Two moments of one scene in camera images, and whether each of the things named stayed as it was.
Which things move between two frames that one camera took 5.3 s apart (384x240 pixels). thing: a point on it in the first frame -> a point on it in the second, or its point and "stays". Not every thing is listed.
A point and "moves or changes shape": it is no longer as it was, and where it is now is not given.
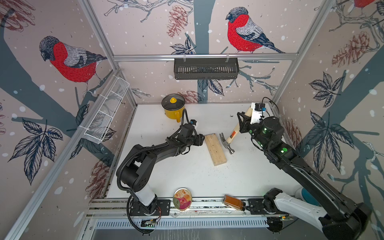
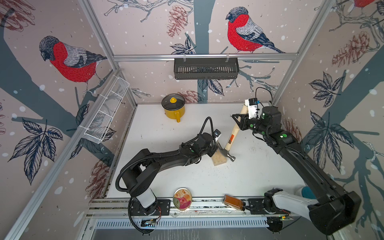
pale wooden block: x=214 y=149 stays
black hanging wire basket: x=206 y=68 stays
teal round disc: x=309 y=198 stays
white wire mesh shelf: x=97 y=129 stays
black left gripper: x=199 y=140 -> x=213 y=148
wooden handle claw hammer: x=247 y=111 moves or changes shape
